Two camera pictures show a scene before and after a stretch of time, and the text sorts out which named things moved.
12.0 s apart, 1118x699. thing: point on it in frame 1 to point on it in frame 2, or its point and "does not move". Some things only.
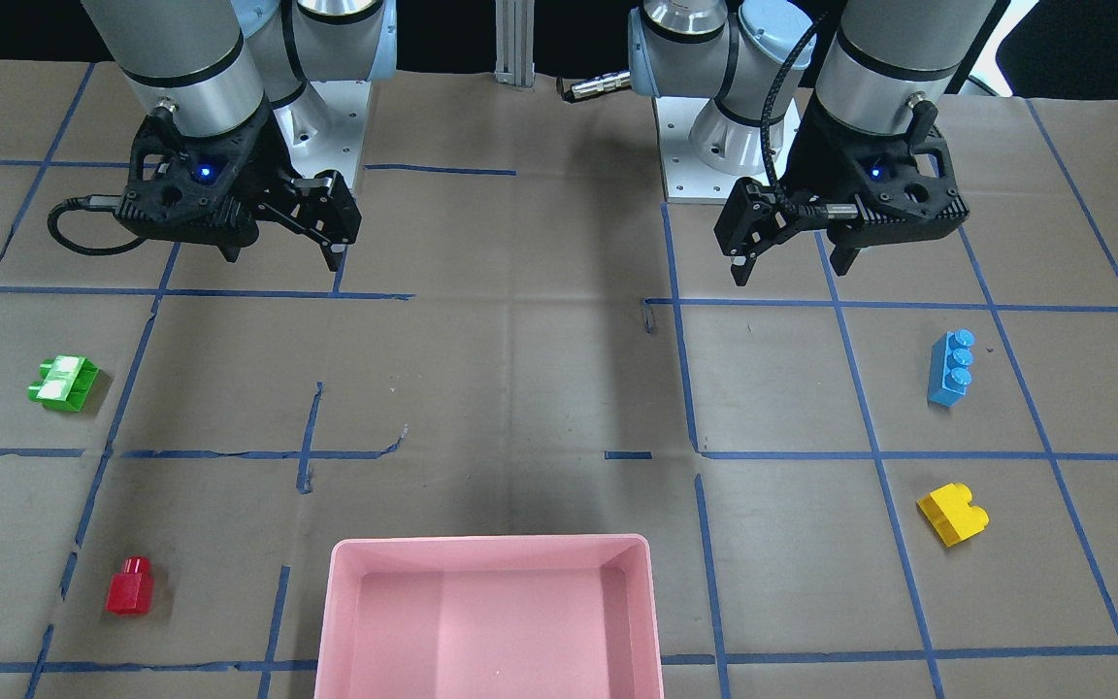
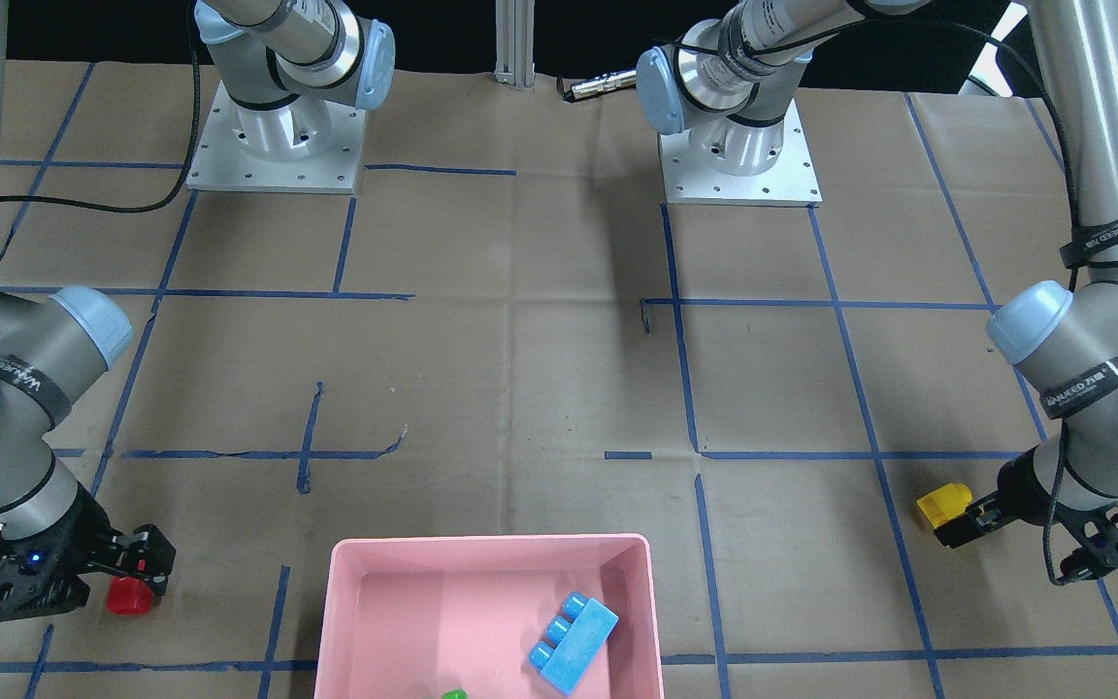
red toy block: [131, 591] does not move
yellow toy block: [950, 514] does not move
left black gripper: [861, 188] to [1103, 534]
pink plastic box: [491, 616] does not move
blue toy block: [949, 367] to [574, 642]
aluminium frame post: [514, 43] does not move
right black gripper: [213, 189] to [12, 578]
